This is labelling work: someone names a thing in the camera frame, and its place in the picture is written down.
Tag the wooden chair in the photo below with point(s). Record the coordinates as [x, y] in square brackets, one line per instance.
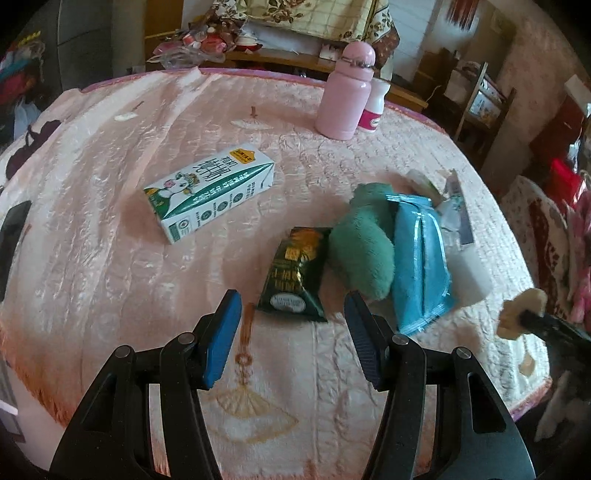
[480, 101]

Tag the pile of colourful clutter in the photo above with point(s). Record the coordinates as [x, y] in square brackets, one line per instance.
[203, 44]

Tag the blue foil packet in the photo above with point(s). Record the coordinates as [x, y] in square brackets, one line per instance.
[420, 263]

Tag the green plush toy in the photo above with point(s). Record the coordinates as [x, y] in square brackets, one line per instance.
[364, 249]

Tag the small white pink-label bottle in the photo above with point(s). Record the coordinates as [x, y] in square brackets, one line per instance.
[371, 117]

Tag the wooden bench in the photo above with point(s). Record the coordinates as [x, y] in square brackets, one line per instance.
[277, 60]

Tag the cream peel scrap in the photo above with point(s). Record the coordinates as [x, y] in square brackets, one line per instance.
[531, 300]

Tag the white green milk carton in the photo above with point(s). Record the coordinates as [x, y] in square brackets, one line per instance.
[207, 194]

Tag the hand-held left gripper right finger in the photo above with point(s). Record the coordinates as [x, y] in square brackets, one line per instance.
[364, 337]

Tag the red white patterned cover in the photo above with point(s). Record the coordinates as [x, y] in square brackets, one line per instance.
[545, 240]

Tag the dark green snack packet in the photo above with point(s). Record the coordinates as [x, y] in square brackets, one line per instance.
[295, 272]

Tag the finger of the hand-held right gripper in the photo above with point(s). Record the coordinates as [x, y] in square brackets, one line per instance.
[554, 325]

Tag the green white crumpled wrapper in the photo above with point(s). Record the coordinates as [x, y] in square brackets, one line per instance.
[421, 181]

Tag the pink quilted table cloth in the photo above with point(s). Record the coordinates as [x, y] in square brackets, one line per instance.
[138, 277]

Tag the white foam roll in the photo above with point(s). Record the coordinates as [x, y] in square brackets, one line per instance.
[468, 277]

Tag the pink bottle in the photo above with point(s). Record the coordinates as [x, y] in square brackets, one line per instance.
[341, 97]

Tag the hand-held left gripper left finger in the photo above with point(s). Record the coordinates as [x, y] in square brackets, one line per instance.
[224, 341]

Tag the red cloth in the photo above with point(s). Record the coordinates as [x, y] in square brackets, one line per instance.
[563, 138]

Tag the black phone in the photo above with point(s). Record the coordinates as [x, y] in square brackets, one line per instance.
[11, 235]

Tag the floral patterned cloth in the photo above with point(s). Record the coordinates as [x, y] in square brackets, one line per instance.
[323, 23]

